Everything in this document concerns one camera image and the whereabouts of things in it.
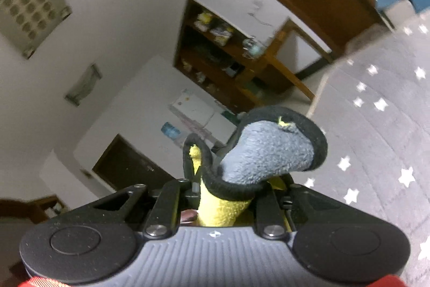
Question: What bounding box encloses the low wooden cabinet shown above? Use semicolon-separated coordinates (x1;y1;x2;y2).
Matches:
0;196;69;225

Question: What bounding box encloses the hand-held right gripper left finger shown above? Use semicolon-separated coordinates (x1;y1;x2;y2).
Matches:
94;178;192;239

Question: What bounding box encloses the grey yellow black sock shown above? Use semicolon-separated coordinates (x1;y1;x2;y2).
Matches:
181;107;328;227

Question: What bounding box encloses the blue water dispenser bottle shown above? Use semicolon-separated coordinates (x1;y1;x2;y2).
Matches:
160;122;182;140

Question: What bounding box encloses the small ceiling lamp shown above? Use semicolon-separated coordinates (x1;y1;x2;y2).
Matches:
65;63;102;106

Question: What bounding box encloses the dark wooden shelf cabinet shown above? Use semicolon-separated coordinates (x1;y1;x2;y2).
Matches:
173;0;293;113

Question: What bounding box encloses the dark wooden door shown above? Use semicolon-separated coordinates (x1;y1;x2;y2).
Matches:
91;134;169;193

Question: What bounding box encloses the wooden side table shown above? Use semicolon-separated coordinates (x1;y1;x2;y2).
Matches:
235;18;333;102

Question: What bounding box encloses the grey star-print table cover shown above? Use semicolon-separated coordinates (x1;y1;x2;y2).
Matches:
309;15;430;287

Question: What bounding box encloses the white refrigerator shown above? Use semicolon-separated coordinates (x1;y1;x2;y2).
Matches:
170;88;237;146

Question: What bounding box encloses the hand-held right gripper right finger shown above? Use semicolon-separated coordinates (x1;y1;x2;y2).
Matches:
253;183;346;240

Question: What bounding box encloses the large square ceiling lamp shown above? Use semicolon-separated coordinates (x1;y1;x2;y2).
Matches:
0;0;73;59

